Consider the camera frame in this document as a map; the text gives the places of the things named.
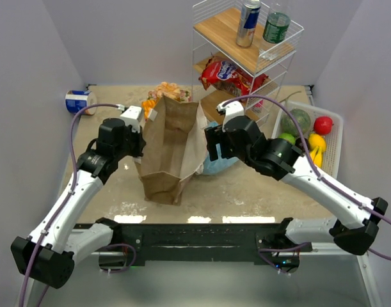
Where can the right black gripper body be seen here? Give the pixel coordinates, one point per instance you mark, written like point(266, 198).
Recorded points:
point(212, 142)

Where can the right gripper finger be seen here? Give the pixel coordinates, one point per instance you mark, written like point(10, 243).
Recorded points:
point(215, 134)
point(215, 151)

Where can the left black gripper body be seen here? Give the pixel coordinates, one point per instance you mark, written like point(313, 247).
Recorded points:
point(139, 142)

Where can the blue plastic bag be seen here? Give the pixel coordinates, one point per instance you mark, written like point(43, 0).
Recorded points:
point(217, 166)

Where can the brown paper grocery bag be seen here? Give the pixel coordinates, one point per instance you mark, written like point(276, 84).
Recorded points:
point(175, 149)

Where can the red snack packet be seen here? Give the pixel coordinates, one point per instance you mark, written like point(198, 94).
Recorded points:
point(225, 75)

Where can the green label plastic bottle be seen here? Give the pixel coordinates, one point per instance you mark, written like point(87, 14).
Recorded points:
point(277, 22)

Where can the blue silver energy drink can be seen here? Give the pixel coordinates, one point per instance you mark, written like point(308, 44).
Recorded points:
point(247, 24)

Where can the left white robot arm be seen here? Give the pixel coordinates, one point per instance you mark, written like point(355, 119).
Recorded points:
point(49, 250)

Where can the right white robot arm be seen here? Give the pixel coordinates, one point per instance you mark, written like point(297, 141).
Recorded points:
point(354, 225)

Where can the green lime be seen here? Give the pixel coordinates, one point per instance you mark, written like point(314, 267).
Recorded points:
point(288, 137)

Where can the green melon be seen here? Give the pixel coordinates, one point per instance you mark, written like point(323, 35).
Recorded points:
point(303, 119)

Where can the floral pattern tray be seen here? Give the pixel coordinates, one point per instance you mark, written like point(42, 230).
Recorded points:
point(180, 95)

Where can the dark avocado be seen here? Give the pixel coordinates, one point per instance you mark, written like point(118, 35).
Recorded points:
point(300, 143)

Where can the peeled orange on cup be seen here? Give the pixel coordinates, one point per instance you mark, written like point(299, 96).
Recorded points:
point(171, 90)

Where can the blue white paper roll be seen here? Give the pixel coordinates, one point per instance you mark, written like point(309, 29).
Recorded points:
point(76, 100)

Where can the yellow lemon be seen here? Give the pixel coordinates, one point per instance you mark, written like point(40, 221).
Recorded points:
point(317, 141)

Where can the yellow banana bunch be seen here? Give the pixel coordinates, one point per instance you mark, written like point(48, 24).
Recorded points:
point(317, 156)

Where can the red apple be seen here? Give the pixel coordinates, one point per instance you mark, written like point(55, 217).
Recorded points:
point(323, 125)

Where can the white plastic fruit basket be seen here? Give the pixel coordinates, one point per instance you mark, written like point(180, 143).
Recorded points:
point(331, 157)

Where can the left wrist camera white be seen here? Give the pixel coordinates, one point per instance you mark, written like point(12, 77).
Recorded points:
point(132, 117)

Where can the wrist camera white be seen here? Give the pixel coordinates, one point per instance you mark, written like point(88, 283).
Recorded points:
point(229, 110)
point(132, 117)

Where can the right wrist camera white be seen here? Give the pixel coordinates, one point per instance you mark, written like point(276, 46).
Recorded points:
point(229, 110)

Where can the white wire wooden shelf rack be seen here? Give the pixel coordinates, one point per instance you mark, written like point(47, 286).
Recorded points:
point(241, 48)

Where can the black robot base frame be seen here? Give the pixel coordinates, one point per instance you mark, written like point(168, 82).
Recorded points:
point(205, 243)

